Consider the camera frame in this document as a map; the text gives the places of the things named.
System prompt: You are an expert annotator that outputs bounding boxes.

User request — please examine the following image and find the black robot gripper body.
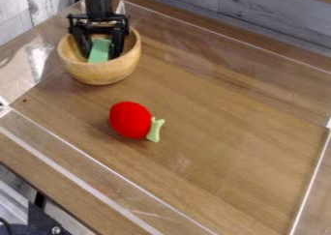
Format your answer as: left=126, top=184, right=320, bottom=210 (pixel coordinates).
left=65, top=0, right=132, bottom=37

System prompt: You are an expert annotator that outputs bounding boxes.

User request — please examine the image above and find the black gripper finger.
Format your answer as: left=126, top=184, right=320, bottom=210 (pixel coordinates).
left=110, top=28, right=125, bottom=58
left=70, top=27, right=93, bottom=58

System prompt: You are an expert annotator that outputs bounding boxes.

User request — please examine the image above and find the green rectangular block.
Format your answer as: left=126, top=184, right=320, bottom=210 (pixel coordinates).
left=88, top=38, right=110, bottom=63

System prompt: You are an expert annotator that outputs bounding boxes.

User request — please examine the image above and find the brown wooden bowl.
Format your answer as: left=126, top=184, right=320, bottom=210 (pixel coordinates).
left=57, top=28, right=142, bottom=85

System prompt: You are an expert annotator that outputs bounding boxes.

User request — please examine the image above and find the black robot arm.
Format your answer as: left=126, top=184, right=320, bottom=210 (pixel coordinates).
left=66, top=0, right=130, bottom=59

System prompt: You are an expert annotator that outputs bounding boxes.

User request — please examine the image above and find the red plush tomato toy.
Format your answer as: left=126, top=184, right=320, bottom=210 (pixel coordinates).
left=108, top=102, right=165, bottom=142

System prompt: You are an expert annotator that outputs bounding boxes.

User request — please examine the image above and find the clear acrylic tray barrier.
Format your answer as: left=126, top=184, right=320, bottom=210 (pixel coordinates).
left=0, top=5, right=331, bottom=235

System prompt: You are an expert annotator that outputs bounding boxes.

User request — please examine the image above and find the black clamp under table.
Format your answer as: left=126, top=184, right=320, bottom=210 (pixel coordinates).
left=26, top=192, right=72, bottom=235

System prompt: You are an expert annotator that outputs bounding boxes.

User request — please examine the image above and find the black cable loop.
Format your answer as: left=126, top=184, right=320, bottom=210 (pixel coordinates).
left=0, top=217, right=12, bottom=235

